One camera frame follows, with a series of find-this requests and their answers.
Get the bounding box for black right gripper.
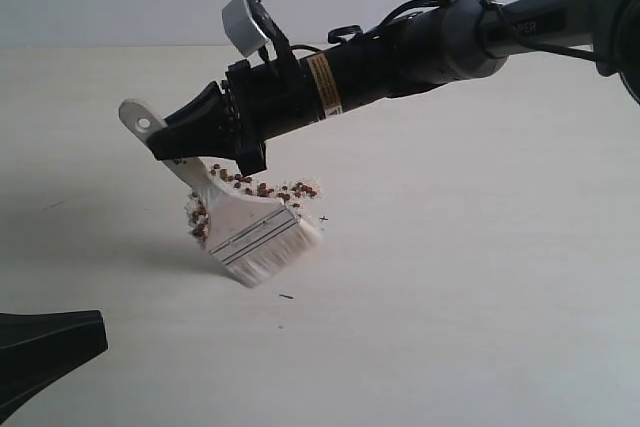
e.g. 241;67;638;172
147;57;325;176

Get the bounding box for white paint brush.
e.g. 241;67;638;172
118;98;326;289

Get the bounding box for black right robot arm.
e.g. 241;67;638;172
148;0;639;175

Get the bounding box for pile of white grains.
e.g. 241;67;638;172
182;161;331;248

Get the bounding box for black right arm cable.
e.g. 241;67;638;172
289;0;499;53

